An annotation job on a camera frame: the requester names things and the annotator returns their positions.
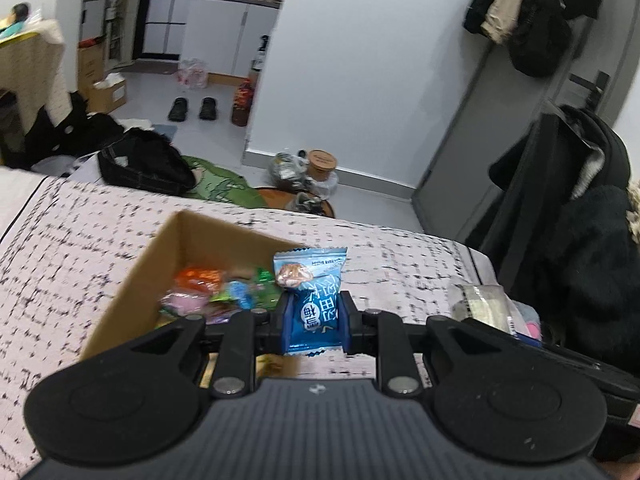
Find grey pink plush toy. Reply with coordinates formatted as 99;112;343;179
510;302;543;348

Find hanging dark clothes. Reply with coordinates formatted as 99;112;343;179
462;0;606;78

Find black spray bottle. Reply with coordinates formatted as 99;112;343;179
252;34;271;73

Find white black printed bedspread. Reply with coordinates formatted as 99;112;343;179
0;167;501;466

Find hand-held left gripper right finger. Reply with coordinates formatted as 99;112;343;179
336;292;531;398

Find white cabinet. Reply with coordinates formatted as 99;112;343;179
180;0;281;78

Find pink wrapped bottle pack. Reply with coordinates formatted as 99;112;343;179
177;58;210;92

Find black coat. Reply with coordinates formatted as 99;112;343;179
487;102;640;356

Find black clothes pile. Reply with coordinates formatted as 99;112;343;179
25;91;126;161

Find black bag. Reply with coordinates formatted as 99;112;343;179
97;127;198;196

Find grey door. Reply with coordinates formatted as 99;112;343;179
412;0;626;241

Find black framed glass door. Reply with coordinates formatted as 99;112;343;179
132;0;201;61

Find green floor mat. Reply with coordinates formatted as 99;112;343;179
180;155;268;210

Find blue candy packet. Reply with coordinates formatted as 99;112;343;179
272;247;349;357

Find orange round mat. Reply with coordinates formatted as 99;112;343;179
255;187;336;220

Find beige dotted cloth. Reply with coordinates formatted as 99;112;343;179
0;19;68;126

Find beige woven cloth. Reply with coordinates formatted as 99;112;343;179
625;180;640;243

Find brown sauce bottle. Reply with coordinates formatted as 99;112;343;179
231;80;255;127

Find brown lidded paper tub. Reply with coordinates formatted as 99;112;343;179
306;149;338;183

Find clear plastic bag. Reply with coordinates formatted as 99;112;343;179
270;151;308;193

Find cardboard box with tissue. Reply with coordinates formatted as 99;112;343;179
92;72;127;113

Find black door handle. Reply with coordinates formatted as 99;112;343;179
569;71;611;111

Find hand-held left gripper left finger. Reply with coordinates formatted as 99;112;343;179
107;292;291;398

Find tall cardboard box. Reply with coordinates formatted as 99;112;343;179
76;42;108;98

